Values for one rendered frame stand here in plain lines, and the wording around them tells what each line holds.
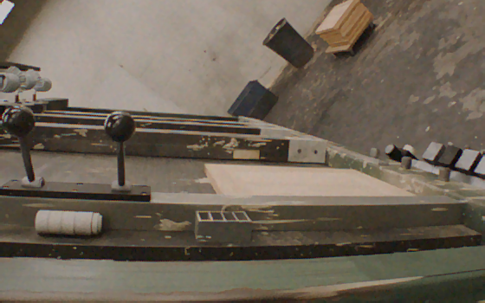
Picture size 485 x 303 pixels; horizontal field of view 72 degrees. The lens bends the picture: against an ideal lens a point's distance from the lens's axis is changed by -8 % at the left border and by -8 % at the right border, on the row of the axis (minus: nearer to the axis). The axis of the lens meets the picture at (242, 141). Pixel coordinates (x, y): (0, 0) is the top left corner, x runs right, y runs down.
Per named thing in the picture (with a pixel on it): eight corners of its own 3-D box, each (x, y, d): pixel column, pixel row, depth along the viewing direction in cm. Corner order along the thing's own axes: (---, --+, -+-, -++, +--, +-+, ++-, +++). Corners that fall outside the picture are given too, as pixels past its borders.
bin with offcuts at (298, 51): (322, 44, 512) (289, 14, 495) (301, 72, 513) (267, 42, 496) (309, 47, 562) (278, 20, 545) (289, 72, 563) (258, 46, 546)
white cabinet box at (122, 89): (243, 157, 492) (116, 63, 439) (217, 190, 493) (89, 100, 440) (235, 148, 551) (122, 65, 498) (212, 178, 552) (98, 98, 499)
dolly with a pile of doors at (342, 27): (381, 21, 382) (356, -4, 372) (355, 57, 383) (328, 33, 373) (354, 28, 442) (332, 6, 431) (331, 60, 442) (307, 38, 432)
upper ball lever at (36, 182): (44, 201, 45) (27, 118, 37) (16, 200, 44) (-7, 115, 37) (51, 181, 48) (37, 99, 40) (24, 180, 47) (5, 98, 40)
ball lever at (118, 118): (134, 204, 48) (135, 124, 40) (106, 203, 47) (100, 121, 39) (136, 185, 51) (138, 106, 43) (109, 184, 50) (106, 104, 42)
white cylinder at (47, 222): (35, 237, 41) (100, 240, 43) (34, 214, 41) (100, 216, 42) (42, 228, 44) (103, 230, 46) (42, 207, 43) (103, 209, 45)
